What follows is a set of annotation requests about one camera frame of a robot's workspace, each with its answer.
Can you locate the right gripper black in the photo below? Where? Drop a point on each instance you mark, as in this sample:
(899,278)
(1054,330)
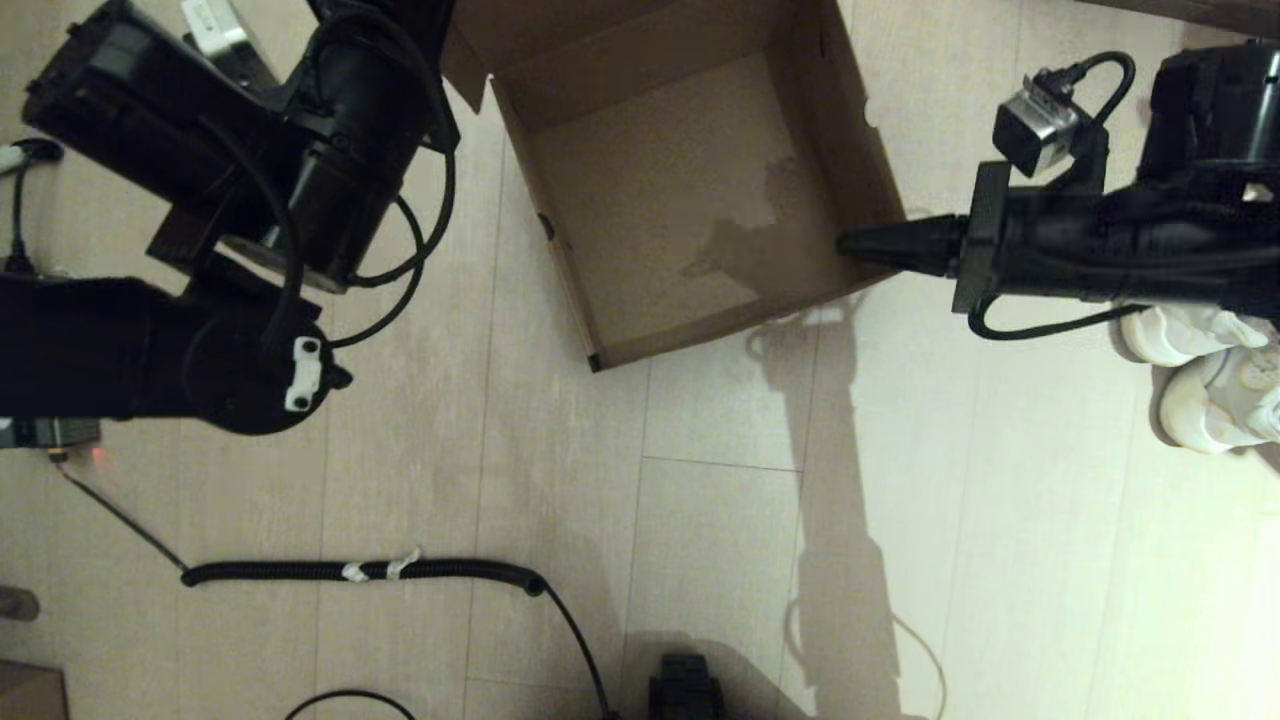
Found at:
(1100,245)

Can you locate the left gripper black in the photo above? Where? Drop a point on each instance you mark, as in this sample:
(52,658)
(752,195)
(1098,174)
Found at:
(350,150)

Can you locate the brown cardboard shoe box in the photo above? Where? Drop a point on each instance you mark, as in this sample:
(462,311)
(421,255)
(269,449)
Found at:
(680,200)

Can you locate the white sneaker yellow insole logo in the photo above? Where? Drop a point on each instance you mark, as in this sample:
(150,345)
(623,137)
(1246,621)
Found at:
(1170,340)

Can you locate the white mesh sneaker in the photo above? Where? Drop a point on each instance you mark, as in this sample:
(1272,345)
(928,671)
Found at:
(1210,415)

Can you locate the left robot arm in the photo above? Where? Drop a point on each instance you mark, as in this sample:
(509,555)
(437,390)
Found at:
(100,340)

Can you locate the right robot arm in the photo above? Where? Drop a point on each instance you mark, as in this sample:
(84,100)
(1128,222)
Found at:
(1210,110)

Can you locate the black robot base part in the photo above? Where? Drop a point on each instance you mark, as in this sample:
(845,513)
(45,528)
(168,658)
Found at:
(685,690)

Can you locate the grey power adapter box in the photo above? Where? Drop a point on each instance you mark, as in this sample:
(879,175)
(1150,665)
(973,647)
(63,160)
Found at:
(60,432)

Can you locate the white socket plug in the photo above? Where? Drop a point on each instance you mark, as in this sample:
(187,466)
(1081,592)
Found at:
(10,158)

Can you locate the small grey floor object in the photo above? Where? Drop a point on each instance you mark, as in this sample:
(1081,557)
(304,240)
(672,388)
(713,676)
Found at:
(18,604)

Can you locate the small brown cardboard carton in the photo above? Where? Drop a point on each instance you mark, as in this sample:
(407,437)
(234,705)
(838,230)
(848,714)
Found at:
(30,695)

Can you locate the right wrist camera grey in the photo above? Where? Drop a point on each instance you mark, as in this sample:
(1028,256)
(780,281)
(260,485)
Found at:
(1035,125)

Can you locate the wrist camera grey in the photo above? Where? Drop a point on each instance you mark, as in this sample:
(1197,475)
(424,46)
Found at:
(1035,125)
(215,25)

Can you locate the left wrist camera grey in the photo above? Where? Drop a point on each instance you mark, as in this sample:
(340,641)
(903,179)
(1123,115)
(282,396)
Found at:
(215,25)

